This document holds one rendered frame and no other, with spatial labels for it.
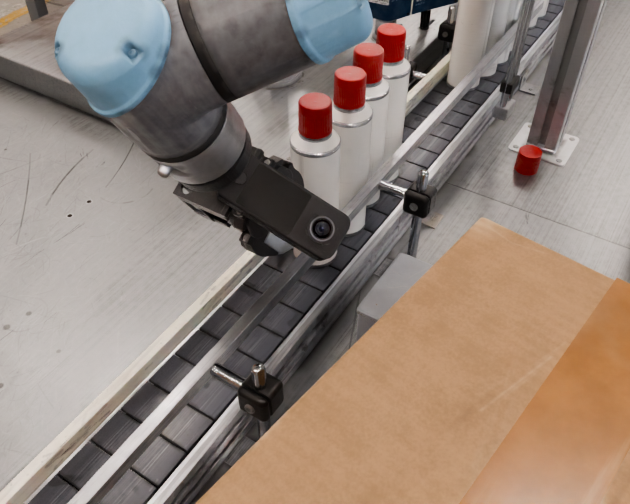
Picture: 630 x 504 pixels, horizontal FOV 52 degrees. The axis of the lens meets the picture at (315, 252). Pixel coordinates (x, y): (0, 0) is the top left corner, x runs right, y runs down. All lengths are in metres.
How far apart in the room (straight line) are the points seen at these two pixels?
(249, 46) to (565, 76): 0.65
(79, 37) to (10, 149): 0.69
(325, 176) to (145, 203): 0.35
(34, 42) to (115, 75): 0.90
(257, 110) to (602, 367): 0.73
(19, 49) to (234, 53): 0.89
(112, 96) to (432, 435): 0.27
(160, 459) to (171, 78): 0.34
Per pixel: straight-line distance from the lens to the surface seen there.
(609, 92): 1.26
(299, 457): 0.33
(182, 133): 0.46
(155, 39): 0.41
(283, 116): 0.99
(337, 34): 0.42
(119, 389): 0.62
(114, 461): 0.53
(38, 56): 1.25
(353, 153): 0.70
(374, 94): 0.73
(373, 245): 0.78
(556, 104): 1.03
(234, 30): 0.42
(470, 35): 1.04
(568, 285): 0.43
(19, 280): 0.88
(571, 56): 0.98
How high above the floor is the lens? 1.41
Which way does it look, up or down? 44 degrees down
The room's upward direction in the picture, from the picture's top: straight up
